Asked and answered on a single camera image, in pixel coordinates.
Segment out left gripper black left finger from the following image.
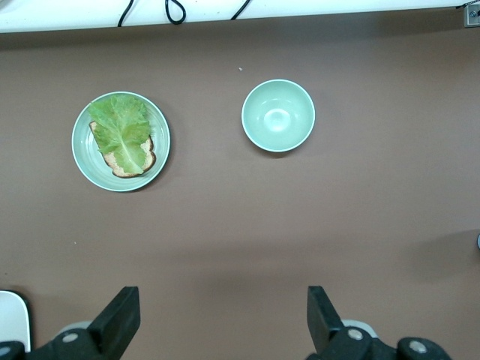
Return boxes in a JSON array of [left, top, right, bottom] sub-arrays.
[[0, 286, 142, 360]]

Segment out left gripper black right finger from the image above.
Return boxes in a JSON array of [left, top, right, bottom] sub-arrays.
[[306, 285, 451, 360]]

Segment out white toaster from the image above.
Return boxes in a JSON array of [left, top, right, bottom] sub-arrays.
[[0, 290, 31, 353]]

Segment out pale green plate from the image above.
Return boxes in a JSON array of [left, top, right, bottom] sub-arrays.
[[70, 91, 172, 193]]

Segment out toasted bread slice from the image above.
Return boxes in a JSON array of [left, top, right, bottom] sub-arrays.
[[88, 120, 157, 179]]

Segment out green lettuce leaf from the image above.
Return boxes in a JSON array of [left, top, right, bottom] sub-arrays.
[[87, 93, 155, 176]]

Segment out pale green bowl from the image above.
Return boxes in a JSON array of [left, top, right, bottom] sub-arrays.
[[241, 79, 317, 154]]

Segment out looped black floor cable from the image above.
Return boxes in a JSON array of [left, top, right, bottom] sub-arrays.
[[166, 0, 187, 25]]

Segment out small metal table bracket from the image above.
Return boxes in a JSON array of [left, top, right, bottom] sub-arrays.
[[463, 5, 480, 28]]

